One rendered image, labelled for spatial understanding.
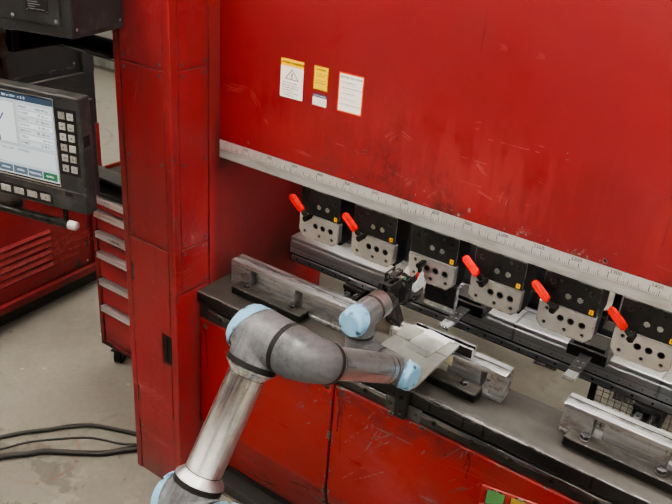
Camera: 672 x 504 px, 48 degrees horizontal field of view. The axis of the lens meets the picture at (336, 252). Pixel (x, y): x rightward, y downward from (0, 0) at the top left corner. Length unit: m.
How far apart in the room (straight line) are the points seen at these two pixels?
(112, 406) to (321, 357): 2.12
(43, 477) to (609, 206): 2.38
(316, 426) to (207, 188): 0.87
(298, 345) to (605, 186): 0.83
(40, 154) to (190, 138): 0.45
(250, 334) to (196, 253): 1.03
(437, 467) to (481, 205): 0.81
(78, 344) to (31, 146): 1.78
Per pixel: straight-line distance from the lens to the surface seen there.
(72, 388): 3.77
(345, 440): 2.56
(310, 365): 1.60
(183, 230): 2.56
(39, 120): 2.41
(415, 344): 2.26
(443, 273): 2.20
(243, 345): 1.66
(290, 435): 2.72
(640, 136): 1.88
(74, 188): 2.41
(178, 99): 2.40
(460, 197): 2.08
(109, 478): 3.29
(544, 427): 2.27
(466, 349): 2.29
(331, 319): 2.52
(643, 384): 2.43
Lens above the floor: 2.23
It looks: 27 degrees down
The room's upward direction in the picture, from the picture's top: 5 degrees clockwise
